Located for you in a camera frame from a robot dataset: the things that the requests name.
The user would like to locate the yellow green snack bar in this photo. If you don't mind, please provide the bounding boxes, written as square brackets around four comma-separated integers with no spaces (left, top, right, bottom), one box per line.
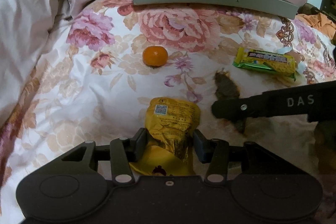
[232,47,297,81]

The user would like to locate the yellow snack packet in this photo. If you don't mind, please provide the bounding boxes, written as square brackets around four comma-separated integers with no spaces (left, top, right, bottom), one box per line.
[130,97,201,176]

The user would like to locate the small orange mandarin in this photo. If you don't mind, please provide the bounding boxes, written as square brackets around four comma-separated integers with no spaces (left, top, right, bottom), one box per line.
[142,46,169,67]

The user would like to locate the orange cloth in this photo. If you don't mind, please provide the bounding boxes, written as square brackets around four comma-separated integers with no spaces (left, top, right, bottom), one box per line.
[295,12,336,40]

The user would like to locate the floral bed sheet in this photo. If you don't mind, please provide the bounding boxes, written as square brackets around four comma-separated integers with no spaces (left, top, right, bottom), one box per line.
[1,0,335,223]

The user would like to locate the light pink duvet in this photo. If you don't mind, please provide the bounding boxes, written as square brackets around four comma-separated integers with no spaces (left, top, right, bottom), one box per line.
[0,0,77,130]

